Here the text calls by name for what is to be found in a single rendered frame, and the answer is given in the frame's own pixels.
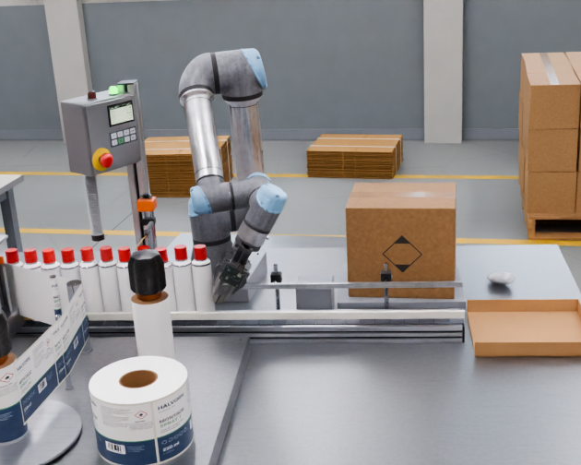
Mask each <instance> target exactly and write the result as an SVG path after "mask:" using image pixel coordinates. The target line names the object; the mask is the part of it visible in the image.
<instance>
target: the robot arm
mask: <svg viewBox="0 0 581 465"><path fill-rule="evenodd" d="M266 88H267V78H266V74H265V69H264V67H263V63H262V60H261V57H260V54H259V52H258V51H257V50H256V49H241V50H232V51H225V52H216V53H206V54H201V55H199V56H198V57H196V58H195V59H193V60H192V61H191V62H190V64H189V65H188V66H187V67H186V69H185V71H184V72H183V75H182V77H181V81H180V85H179V99H180V103H181V104H182V106H183V107H184V109H185V116H186V123H187V128H188V135H189V140H190V147H191V152H192V159H193V165H194V171H195V178H196V186H194V187H191V189H190V194H191V198H190V199H189V201H188V210H189V212H188V216H189V218H190V225H191V232H192V238H193V250H192V255H191V259H190V260H192V261H193V260H194V259H195V255H194V246H195V245H197V244H204V245H205V246H206V249H207V258H208V259H210V260H211V271H212V275H214V282H213V290H212V297H213V301H214V304H221V303H223V302H226V301H227V300H228V299H229V298H230V297H232V296H233V295H234V293H235V292H237V291H238V290H240V289H241V288H242V287H243V286H244V285H245V283H246V282H247V279H248V277H249V276H250V272H249V270H250V268H251V265H252V264H251V263H250V262H251V261H250V260H249V259H248V258H249V256H250V255H251V254H252V252H258V251H259V250H260V248H261V246H262V245H263V244H264V242H265V240H266V239H267V240H268V239H269V238H270V237H269V236H268V235H269V233H270V231H271V230H272V228H273V226H274V224H275V223H276V221H277V219H278V217H279V214H280V212H281V211H282V210H283V209H284V205H285V203H286V201H287V195H286V193H285V192H283V190H282V189H280V188H279V187H277V186H275V185H273V184H272V182H271V180H270V179H269V178H268V176H267V175H266V174H265V164H264V155H263V146H262V137H261V126H260V117H259V108H258V101H259V100H260V99H261V97H262V96H263V91H262V89H266ZM214 94H222V99H223V100H224V101H225V102H227V103H228V105H229V112H230V120H231V136H232V145H233V153H234V161H235V170H236V177H237V181H235V182H228V183H225V182H224V177H223V171H222V166H221V159H220V154H219V143H218V138H217V132H216V127H215V121H214V115H213V110H212V104H211V103H212V102H213V101H214ZM236 231H238V232H237V235H236V237H235V241H234V243H233V242H232V240H231V232H236ZM225 282H227V283H228V287H227V288H226V289H225V290H224V292H223V294H222V295H221V296H219V292H220V291H221V289H222V284H224V283H225Z"/></svg>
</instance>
